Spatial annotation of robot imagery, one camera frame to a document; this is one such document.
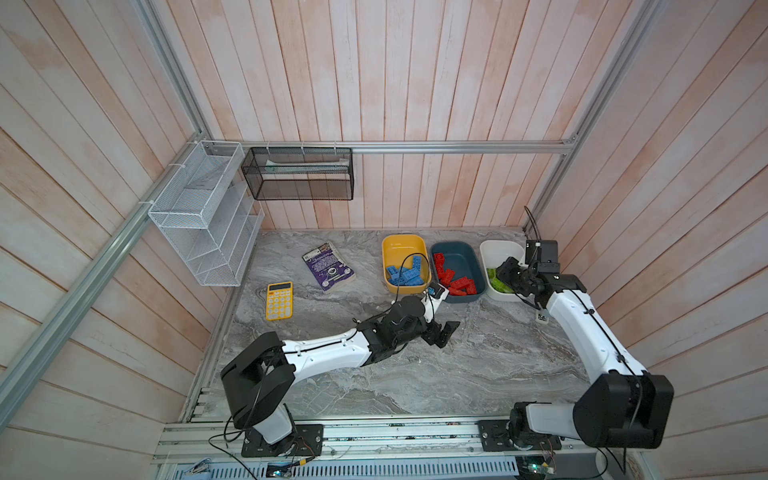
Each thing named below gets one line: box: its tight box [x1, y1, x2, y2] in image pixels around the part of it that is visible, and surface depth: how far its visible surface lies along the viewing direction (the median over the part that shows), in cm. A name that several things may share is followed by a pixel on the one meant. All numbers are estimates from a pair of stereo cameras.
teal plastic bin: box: [429, 241, 487, 303], surface depth 108 cm
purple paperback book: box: [301, 241, 356, 293], surface depth 108 cm
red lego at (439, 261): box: [434, 252, 445, 273], surface depth 109 cm
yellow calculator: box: [266, 281, 295, 321], surface depth 100 cm
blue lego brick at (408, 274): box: [401, 268, 418, 281], surface depth 106 cm
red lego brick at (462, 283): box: [450, 276, 474, 289], surface depth 103 cm
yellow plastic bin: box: [382, 234, 432, 294], surface depth 109 cm
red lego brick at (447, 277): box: [442, 268, 455, 286], surface depth 106 cm
